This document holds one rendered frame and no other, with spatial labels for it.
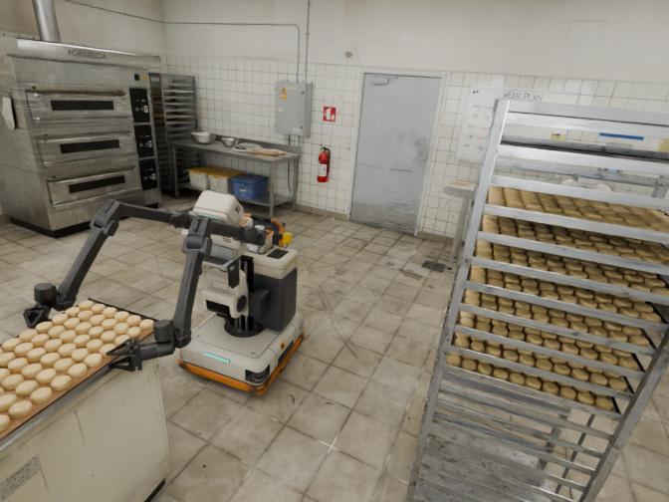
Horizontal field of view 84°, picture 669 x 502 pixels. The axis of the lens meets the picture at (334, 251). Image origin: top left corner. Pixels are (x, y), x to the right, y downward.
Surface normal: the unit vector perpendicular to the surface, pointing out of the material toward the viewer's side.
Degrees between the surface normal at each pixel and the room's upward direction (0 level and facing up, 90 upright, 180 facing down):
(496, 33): 90
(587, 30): 90
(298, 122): 90
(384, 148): 90
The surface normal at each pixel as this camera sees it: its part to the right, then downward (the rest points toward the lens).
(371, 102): -0.43, 0.33
